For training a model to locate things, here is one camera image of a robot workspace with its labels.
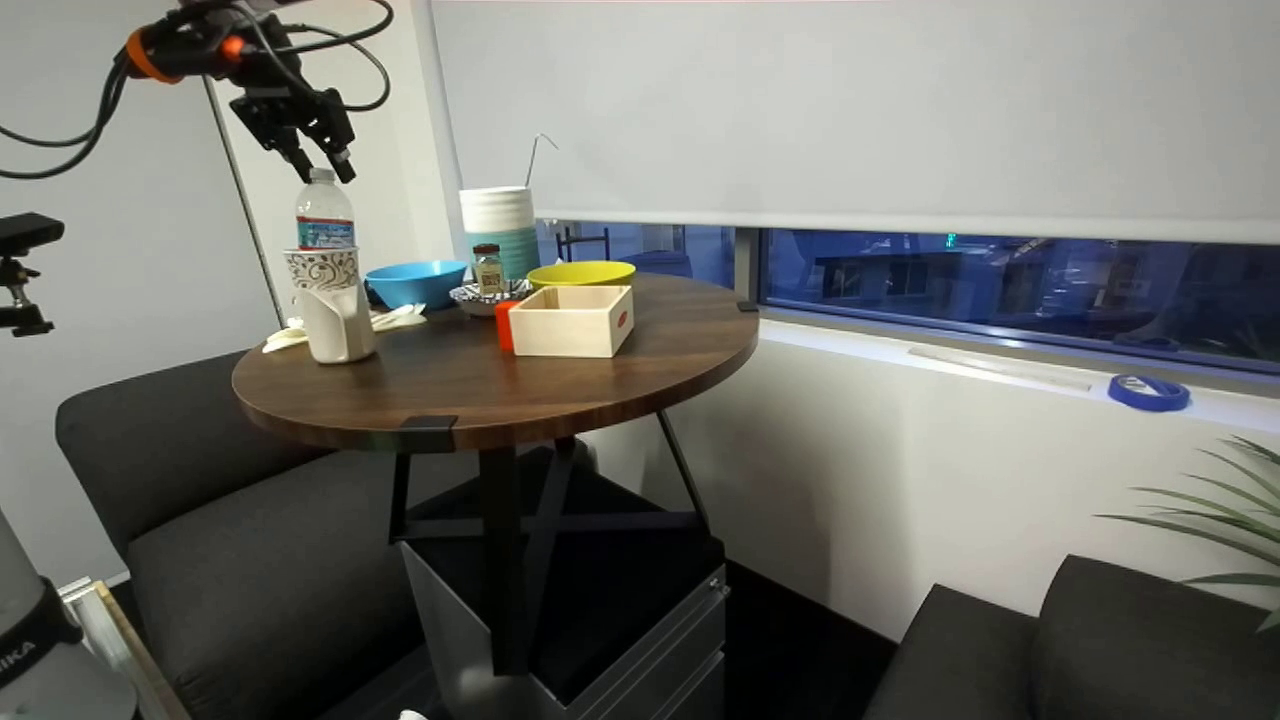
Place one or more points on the yellow plastic bowl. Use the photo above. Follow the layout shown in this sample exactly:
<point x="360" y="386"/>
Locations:
<point x="583" y="274"/>

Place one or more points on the white roller blind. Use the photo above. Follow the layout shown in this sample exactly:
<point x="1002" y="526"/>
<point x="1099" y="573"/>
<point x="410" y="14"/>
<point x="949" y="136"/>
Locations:
<point x="1064" y="116"/>

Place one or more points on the grey metal bin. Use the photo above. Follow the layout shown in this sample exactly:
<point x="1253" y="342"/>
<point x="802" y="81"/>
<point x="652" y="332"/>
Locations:
<point x="630" y="629"/>

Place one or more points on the blue tape roll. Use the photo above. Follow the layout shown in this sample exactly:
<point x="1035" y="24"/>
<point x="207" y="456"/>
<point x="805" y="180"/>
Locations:
<point x="1148" y="395"/>

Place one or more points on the light wooden box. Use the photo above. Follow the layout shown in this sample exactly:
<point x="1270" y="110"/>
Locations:
<point x="572" y="320"/>

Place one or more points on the patterned small dish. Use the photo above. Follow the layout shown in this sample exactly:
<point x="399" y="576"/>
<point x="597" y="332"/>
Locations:
<point x="480" y="302"/>

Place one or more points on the dark grey armchair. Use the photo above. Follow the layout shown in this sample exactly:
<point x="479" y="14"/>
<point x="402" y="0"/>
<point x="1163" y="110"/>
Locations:
<point x="1107" y="644"/>

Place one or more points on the white and teal canister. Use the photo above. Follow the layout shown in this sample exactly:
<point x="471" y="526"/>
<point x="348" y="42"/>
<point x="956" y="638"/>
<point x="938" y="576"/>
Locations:
<point x="503" y="219"/>

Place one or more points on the dark grey sofa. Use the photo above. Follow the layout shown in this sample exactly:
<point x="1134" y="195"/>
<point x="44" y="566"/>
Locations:
<point x="263" y="573"/>

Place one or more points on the blue plastic bowl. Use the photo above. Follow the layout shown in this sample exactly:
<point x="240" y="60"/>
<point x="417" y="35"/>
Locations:
<point x="417" y="280"/>

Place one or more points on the round dark wooden table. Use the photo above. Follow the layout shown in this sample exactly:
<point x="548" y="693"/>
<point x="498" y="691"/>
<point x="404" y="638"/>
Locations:
<point x="451" y="386"/>

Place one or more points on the green plant leaves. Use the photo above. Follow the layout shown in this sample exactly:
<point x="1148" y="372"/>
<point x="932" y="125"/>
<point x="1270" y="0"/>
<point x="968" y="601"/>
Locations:
<point x="1232" y="509"/>

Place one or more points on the black camera on stand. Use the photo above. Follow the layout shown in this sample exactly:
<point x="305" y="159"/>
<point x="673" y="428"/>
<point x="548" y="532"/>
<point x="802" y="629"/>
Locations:
<point x="18" y="237"/>

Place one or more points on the clear plastic water bottle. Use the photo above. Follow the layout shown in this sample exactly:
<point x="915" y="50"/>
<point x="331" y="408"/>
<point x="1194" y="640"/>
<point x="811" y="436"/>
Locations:
<point x="327" y="246"/>

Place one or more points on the small glass spice jar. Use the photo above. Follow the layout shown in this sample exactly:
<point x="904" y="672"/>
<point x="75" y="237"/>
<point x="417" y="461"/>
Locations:
<point x="487" y="266"/>

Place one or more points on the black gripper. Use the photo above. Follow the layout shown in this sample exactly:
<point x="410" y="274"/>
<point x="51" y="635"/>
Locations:
<point x="281" y="110"/>

